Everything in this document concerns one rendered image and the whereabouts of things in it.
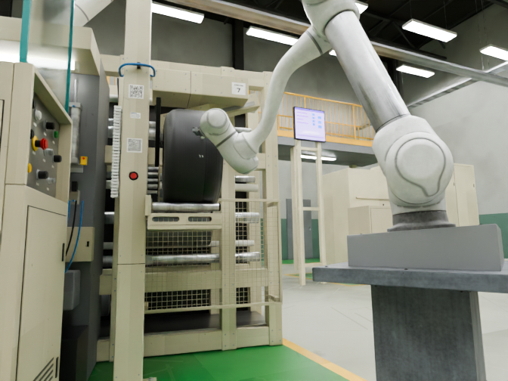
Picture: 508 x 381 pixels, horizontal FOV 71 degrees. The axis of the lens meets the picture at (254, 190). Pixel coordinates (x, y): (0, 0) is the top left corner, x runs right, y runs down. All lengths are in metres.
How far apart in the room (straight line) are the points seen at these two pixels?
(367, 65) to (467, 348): 0.78
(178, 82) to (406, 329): 1.84
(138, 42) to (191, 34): 10.92
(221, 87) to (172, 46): 10.32
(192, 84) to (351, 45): 1.41
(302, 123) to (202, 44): 7.58
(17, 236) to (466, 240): 1.19
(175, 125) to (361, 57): 1.01
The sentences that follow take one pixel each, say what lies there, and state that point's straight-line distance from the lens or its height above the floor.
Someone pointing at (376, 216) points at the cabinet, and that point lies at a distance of 6.24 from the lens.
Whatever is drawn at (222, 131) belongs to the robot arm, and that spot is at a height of 1.13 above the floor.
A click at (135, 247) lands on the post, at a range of 1.88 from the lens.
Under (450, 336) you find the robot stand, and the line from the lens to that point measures 1.11.
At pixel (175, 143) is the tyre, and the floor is 1.19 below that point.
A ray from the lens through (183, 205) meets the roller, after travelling 1.81.
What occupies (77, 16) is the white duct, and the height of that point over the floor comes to 2.06.
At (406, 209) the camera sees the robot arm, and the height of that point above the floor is 0.81.
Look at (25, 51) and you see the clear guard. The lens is 1.34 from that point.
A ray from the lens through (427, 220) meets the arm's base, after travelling 1.14.
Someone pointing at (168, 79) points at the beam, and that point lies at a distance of 2.35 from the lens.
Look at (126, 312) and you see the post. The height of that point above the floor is 0.39.
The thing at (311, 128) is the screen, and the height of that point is 2.53.
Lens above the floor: 0.73
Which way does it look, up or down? 8 degrees up
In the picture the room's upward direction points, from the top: 1 degrees counter-clockwise
